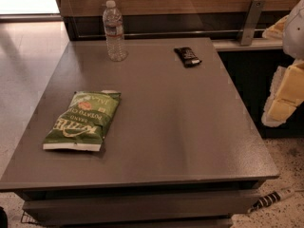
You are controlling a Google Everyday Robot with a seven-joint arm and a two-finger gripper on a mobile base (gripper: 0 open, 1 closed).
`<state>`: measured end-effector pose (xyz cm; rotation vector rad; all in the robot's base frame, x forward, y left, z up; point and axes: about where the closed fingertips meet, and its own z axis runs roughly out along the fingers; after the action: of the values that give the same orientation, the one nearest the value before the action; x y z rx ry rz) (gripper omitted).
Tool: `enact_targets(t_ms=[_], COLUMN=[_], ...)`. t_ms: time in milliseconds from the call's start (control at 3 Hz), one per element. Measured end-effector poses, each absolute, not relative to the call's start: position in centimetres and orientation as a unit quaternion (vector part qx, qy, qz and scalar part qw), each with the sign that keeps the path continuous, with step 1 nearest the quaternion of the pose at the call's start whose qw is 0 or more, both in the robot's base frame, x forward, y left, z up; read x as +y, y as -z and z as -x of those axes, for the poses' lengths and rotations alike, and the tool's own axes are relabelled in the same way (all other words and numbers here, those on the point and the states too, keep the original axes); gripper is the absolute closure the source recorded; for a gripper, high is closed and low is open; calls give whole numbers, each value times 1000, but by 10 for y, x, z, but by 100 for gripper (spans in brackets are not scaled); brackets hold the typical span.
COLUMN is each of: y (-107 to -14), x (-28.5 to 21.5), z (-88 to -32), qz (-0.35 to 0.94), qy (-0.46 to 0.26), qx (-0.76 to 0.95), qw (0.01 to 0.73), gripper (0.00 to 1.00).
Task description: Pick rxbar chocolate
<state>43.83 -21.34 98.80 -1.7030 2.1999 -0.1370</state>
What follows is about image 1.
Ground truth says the grey metal bracket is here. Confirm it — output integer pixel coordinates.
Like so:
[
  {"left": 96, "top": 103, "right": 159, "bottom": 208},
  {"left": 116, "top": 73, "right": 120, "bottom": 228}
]
[{"left": 239, "top": 0, "right": 266, "bottom": 46}]

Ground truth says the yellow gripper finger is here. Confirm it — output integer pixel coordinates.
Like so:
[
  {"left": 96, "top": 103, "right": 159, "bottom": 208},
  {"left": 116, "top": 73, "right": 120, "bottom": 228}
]
[
  {"left": 262, "top": 16, "right": 288, "bottom": 40},
  {"left": 261, "top": 60, "right": 304, "bottom": 127}
]

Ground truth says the black white striped cable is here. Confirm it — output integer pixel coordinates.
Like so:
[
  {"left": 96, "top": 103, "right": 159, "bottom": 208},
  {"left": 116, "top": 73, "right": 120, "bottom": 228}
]
[{"left": 247, "top": 187, "right": 304, "bottom": 214}]

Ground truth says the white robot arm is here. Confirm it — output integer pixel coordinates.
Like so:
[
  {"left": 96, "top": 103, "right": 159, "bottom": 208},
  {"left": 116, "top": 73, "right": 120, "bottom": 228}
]
[{"left": 261, "top": 0, "right": 304, "bottom": 127}]

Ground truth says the green kettle chips bag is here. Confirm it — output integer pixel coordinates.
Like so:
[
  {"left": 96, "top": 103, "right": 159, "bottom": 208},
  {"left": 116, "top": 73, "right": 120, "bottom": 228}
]
[{"left": 43, "top": 90, "right": 121, "bottom": 152}]

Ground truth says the clear plastic water bottle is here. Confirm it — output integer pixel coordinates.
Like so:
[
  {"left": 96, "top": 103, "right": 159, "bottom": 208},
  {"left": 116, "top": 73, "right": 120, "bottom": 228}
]
[{"left": 103, "top": 0, "right": 127, "bottom": 62}]

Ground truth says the wire rack under table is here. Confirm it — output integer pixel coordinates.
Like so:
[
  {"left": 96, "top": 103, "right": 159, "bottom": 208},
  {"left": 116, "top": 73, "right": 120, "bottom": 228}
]
[{"left": 20, "top": 212, "right": 39, "bottom": 225}]

